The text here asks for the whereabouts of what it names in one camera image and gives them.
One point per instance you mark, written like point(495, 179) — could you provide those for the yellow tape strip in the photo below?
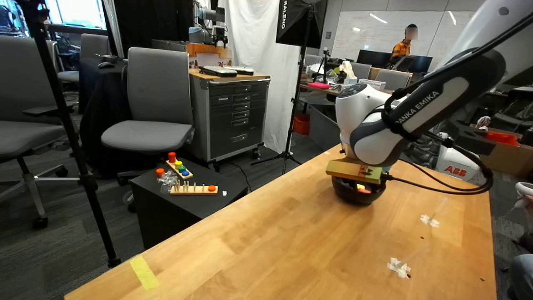
point(145, 274)

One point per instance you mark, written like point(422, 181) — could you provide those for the white ABB robot base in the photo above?
point(455, 167)

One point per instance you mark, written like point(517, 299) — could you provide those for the red object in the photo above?
point(502, 137)

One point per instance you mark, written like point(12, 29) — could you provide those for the person in orange shirt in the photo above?
point(400, 51)

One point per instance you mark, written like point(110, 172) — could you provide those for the yellow-green wrist camera mount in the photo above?
point(355, 171)

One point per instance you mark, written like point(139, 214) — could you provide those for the flat grey device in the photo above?
point(219, 71)

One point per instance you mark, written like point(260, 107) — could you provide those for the black panel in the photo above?
point(155, 22)

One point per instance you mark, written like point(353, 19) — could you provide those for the white backdrop curtain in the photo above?
point(250, 34)

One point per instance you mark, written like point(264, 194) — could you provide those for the black monitor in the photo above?
point(375, 59)
point(417, 64)

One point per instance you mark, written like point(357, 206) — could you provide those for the wooden box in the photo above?
point(209, 52)

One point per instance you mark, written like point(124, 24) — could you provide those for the small black tripod camera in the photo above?
point(325, 56)

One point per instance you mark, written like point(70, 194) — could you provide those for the wooden block toy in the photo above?
point(194, 191)

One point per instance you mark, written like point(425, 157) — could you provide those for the clear plastic bag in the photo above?
point(164, 177)

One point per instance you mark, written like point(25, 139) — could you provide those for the red bucket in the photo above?
point(302, 126)

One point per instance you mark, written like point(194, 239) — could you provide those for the black light stand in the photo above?
point(293, 111)

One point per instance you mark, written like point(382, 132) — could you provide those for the colourful peg toy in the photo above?
point(180, 169)

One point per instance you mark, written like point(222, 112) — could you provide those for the grey metal drawer cabinet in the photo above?
point(227, 117)

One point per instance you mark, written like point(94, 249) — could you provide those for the cardboard box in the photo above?
point(510, 159)

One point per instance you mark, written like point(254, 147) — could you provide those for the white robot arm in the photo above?
point(367, 127)

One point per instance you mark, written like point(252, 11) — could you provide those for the black tripod stand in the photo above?
point(84, 172)

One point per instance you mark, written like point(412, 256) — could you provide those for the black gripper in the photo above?
point(347, 187)

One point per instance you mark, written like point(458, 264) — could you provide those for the pink flat object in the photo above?
point(318, 86)

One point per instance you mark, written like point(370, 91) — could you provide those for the black bowl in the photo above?
point(358, 201)

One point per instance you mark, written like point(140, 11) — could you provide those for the black softbox light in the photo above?
point(302, 22)

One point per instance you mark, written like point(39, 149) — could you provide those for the white cross piece with stick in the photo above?
point(398, 269)

